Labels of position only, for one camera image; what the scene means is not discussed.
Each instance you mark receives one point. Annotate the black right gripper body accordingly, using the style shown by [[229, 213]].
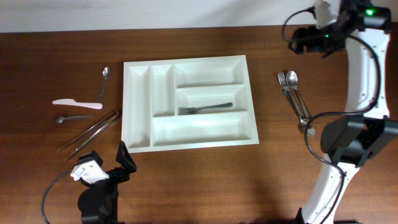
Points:
[[298, 42]]

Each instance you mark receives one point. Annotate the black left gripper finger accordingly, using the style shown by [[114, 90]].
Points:
[[90, 156], [123, 157]]

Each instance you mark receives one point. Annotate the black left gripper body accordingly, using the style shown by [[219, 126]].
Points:
[[115, 177]]

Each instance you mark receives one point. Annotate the long steel tongs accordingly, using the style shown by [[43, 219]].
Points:
[[90, 134]]

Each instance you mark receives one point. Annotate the steel fork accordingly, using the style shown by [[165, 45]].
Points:
[[195, 110], [285, 87]]

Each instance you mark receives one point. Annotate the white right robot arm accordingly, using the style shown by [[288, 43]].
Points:
[[364, 128]]

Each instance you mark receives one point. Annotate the small steel teaspoon lower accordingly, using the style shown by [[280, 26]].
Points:
[[61, 119]]

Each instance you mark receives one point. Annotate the small steel teaspoon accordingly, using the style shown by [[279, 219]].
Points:
[[61, 119], [106, 74]]

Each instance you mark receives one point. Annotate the steel fork in tray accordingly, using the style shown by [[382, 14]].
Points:
[[195, 110]]

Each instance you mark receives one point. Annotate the small steel teaspoon upper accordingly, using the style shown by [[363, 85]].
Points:
[[106, 74]]

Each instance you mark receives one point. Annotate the white plastic cutlery tray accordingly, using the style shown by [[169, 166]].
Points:
[[154, 90]]

